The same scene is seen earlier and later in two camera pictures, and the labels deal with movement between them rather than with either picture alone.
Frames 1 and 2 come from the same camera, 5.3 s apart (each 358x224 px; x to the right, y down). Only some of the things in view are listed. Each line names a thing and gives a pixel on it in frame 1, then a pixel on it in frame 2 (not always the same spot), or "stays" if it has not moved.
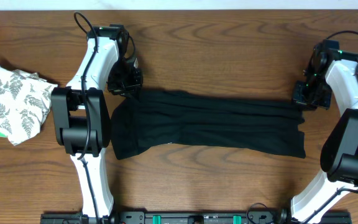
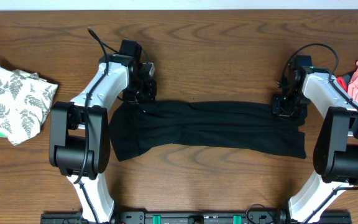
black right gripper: [299, 99] → [278, 112]
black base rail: [220, 217] stays
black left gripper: [131, 88] → [148, 95]
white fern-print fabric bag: [13, 103] stays
